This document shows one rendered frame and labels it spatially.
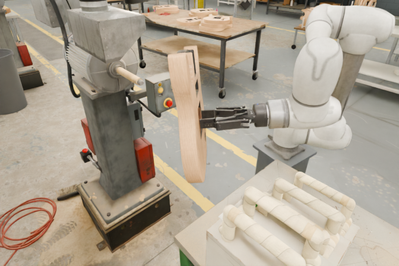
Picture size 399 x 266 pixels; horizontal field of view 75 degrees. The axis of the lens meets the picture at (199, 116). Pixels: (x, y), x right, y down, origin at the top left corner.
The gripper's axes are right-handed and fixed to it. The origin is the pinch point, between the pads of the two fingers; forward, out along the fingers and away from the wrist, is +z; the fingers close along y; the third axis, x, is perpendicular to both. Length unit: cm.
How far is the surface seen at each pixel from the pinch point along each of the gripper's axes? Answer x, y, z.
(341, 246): -32, -21, -37
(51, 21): 35, 57, 76
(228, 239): -20.4, -28.7, -6.2
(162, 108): -18, 65, 28
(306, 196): -19.0, -15.7, -28.4
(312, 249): -17.3, -34.5, -23.8
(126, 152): -48, 68, 57
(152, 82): -1, 61, 31
